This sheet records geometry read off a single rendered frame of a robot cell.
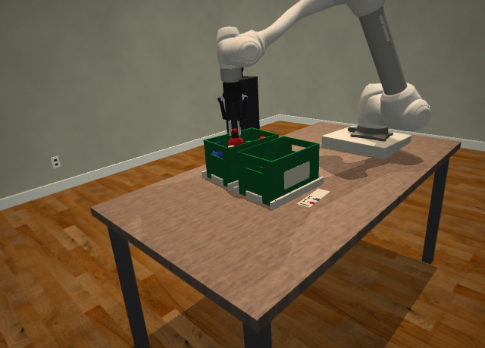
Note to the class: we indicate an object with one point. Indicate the green crate with dividers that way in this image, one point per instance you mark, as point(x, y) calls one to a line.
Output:
point(272, 169)
point(226, 167)

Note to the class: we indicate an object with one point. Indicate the cream paper strip with colored squares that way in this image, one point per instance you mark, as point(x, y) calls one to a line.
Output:
point(313, 198)

